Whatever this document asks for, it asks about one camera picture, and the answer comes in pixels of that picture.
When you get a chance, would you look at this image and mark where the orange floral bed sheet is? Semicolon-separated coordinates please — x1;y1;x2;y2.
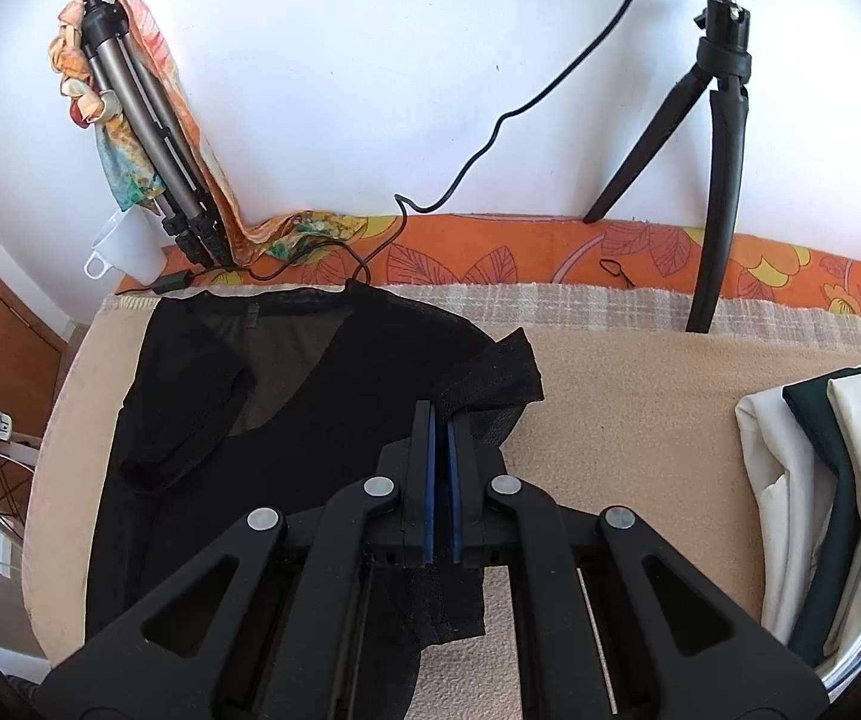
115;211;861;323

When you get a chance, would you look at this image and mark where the black mesh top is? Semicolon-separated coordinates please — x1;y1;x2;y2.
81;281;547;720

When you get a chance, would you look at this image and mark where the white plastic measuring cup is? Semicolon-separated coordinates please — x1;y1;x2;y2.
83;211;169;290

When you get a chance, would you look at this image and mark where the dark green folded garment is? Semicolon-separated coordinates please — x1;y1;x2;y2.
781;371;861;668

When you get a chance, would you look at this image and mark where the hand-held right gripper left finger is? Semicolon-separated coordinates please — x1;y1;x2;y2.
35;399;442;720

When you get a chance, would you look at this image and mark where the black ring light cable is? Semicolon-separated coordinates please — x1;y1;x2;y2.
235;0;665;292

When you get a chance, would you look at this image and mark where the black mini tripod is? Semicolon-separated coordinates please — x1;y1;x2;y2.
582;0;772;335

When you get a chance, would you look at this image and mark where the white folded garment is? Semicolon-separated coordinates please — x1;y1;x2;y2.
734;386;861;646

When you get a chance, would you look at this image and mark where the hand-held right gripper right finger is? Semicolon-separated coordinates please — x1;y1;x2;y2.
441;412;832;720

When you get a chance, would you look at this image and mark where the beige blanket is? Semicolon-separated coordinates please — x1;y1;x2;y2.
25;292;861;720

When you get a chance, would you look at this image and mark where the colourful printed scarf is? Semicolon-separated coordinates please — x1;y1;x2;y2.
46;0;371;265

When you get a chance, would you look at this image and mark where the beige plaid cloth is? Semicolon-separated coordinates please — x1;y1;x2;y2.
104;281;861;361

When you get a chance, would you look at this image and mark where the wooden door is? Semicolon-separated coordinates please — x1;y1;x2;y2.
0;214;71;436

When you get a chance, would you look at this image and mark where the folded grey tripod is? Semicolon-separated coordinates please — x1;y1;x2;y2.
81;0;232;267

